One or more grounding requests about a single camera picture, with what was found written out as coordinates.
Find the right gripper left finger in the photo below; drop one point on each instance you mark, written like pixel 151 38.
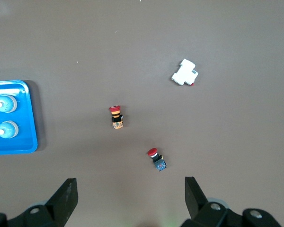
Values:
pixel 64 198

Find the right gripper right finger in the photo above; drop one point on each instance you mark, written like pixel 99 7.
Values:
pixel 195 196

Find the blue bell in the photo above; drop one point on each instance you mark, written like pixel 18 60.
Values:
pixel 7 129
pixel 5 104

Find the blue plastic tray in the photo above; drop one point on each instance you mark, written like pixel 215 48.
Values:
pixel 26 142

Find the red push button dark base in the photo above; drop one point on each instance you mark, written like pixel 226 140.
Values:
pixel 157 160

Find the red emergency stop orange base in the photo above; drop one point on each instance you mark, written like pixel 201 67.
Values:
pixel 116 118

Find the white circuit breaker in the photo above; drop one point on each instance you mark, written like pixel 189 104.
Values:
pixel 184 73

